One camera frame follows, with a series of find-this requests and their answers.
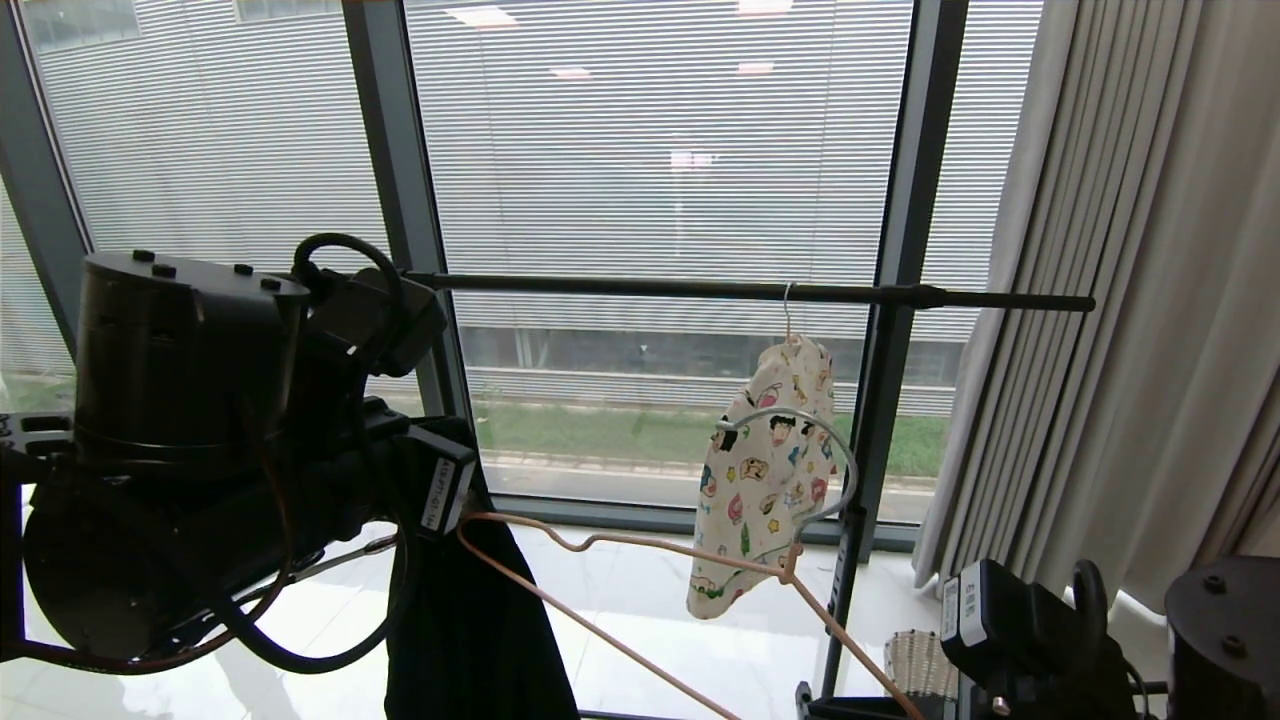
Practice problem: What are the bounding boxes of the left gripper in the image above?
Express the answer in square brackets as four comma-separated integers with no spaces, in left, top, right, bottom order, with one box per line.
[320,400,479,541]

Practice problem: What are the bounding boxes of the black garment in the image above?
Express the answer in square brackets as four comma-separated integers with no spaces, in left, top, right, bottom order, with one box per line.
[385,420,583,720]

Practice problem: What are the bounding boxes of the cream printed garment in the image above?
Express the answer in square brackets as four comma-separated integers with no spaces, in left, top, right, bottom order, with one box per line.
[686,333,839,621]

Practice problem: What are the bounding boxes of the black clothes rack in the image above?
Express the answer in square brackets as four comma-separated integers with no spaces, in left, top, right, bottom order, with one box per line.
[400,270,1097,720]

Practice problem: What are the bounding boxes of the white laundry basket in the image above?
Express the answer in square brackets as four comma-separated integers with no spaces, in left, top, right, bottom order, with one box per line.
[885,630,961,701]

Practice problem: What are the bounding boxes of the window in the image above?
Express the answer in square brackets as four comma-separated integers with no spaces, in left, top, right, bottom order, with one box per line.
[0,0,1046,553]

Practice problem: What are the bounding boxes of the beige curtain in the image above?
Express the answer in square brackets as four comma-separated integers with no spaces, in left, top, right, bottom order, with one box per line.
[912,0,1280,613]

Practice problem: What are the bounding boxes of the black cable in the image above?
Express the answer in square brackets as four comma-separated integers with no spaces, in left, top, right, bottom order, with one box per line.
[200,480,417,674]

